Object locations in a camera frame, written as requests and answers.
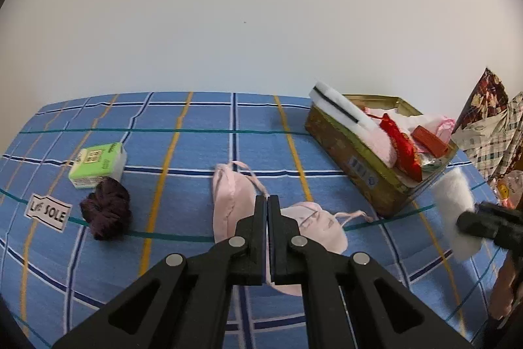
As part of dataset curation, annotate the cotton swab packet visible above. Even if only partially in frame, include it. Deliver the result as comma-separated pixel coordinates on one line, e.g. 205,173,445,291
421,155,451,175

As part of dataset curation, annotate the white fabric label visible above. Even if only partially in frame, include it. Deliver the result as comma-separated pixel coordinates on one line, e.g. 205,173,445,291
25,194,73,234

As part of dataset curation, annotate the dark purple scrunchie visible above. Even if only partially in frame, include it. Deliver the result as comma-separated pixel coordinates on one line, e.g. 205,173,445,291
79,176,132,241

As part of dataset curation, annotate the light plaid cloth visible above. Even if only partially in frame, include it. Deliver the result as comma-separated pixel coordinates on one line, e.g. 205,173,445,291
451,91,523,183

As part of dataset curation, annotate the gold metal tin box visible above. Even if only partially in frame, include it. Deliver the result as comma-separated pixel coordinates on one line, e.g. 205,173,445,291
304,93,459,218

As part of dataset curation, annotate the white cloth with pink edge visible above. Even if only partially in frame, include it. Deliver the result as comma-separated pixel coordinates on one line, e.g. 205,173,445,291
363,106,456,147

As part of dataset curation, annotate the small red box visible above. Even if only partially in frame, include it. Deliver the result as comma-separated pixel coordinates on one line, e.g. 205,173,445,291
411,125,450,158

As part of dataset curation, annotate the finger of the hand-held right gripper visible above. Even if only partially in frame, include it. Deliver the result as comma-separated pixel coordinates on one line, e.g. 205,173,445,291
455,201,523,252

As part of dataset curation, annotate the yellow plastic packet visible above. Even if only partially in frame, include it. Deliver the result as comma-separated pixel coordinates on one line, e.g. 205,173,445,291
488,170,523,211

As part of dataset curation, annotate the pink bra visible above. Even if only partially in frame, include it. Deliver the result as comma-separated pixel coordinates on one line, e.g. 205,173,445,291
211,161,374,296

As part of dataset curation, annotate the white fluffy pad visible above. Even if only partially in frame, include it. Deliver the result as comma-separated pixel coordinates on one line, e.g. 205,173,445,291
431,167,483,262

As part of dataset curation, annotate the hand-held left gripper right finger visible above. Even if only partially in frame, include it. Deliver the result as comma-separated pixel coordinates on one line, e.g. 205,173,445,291
267,194,475,349

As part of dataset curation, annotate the red embroidered pouch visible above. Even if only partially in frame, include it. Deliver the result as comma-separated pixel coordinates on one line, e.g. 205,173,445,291
379,114,423,182

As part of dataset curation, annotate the pink fluffy pad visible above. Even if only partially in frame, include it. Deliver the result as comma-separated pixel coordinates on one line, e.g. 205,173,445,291
360,108,400,170

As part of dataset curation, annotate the white foam sponge black stripe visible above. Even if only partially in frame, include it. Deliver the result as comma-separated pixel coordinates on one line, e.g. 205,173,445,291
311,83,379,130

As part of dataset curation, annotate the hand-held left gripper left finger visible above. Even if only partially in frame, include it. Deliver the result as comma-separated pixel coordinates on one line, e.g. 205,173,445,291
52,194,268,349

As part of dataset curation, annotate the dark red floral quilt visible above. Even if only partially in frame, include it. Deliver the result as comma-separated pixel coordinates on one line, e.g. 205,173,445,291
453,67,511,134

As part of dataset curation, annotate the person's right hand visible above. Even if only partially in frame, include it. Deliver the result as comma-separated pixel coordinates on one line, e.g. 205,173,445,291
489,249,517,322

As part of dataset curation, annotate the green tissue pack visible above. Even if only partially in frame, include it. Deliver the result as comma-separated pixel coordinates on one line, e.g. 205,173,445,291
68,142,128,189

